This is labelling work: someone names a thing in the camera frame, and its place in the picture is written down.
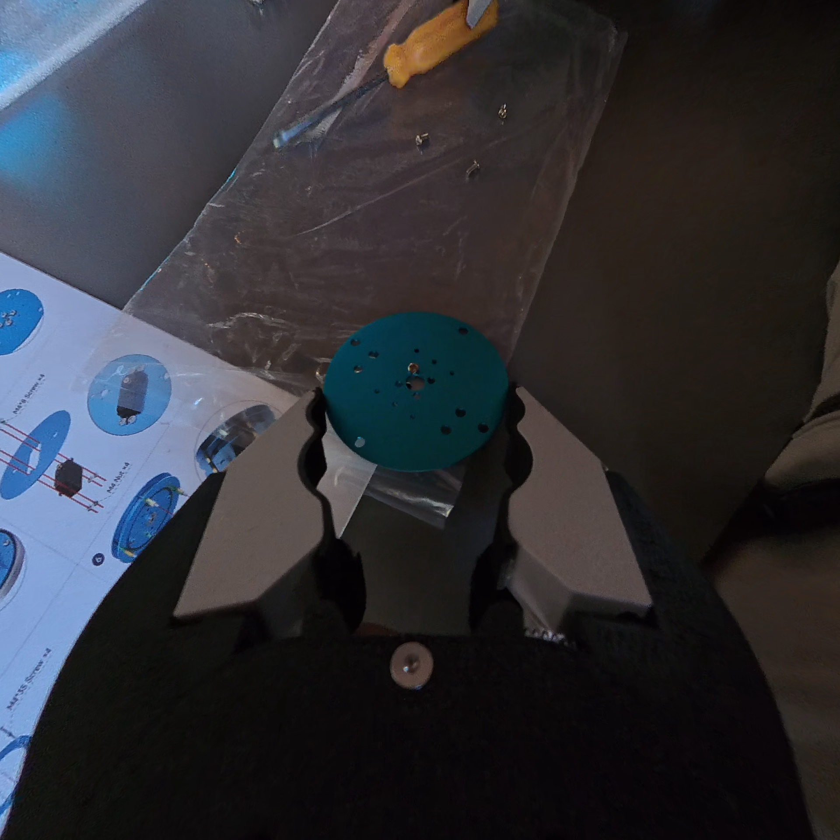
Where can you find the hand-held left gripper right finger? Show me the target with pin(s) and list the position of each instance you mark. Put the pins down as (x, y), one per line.
(571, 525)

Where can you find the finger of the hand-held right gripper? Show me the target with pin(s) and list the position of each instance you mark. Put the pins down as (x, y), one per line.
(478, 12)

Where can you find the white foam sheet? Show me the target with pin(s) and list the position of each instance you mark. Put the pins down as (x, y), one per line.
(52, 39)

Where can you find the assembly guide booklet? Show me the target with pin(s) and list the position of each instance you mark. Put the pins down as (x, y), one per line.
(98, 623)

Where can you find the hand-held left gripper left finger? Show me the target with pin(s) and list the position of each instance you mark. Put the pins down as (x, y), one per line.
(256, 525)

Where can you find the blue round metal plate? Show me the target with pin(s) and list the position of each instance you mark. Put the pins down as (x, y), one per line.
(420, 426)

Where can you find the clear plastic bag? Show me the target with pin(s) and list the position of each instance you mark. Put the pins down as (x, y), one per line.
(394, 229)

